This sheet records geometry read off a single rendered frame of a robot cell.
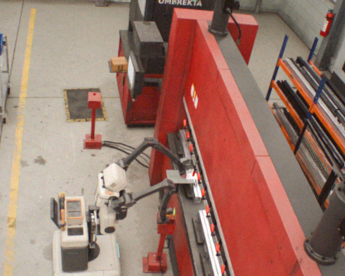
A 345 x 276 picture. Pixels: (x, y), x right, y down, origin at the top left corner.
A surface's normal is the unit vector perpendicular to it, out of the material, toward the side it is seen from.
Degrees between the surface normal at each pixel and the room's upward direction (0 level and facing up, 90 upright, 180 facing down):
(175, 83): 90
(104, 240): 0
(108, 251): 0
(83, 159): 0
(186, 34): 90
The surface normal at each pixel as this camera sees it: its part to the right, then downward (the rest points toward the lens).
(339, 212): -0.64, 0.40
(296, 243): 0.15, -0.77
